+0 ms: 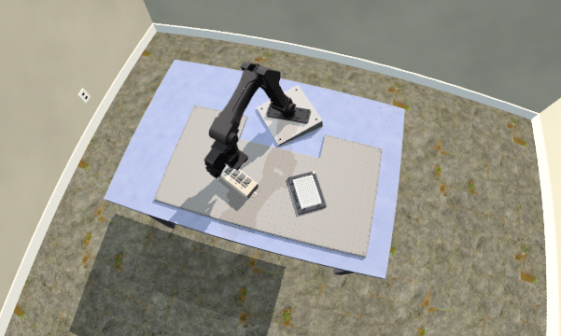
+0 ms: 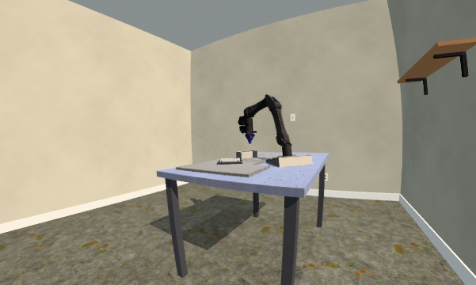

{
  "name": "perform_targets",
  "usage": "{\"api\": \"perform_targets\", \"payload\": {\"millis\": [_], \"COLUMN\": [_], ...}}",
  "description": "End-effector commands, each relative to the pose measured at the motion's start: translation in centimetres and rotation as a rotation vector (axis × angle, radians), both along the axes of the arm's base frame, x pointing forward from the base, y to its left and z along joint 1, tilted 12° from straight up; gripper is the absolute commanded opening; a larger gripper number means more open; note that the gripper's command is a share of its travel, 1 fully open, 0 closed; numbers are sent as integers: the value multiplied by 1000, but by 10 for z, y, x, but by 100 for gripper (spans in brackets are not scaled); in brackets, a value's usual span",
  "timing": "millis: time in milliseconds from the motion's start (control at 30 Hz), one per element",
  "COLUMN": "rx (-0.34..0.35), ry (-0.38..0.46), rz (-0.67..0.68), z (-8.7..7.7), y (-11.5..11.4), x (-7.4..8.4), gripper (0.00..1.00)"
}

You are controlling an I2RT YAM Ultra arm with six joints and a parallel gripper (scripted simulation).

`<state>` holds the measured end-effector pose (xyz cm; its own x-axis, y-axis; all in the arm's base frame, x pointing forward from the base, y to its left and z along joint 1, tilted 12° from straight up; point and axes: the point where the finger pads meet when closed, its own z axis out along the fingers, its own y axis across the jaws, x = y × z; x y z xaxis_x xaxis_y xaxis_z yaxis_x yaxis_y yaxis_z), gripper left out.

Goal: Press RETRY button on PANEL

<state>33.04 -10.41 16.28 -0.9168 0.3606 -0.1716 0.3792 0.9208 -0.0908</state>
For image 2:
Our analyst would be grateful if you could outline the beige button panel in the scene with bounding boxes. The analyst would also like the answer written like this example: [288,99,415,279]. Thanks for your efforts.
[236,150,257,159]

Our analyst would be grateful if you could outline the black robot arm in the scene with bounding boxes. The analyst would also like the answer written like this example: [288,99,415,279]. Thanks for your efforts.
[238,94,293,157]

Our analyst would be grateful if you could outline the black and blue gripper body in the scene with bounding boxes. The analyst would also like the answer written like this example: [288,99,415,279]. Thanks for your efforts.
[242,124,257,135]

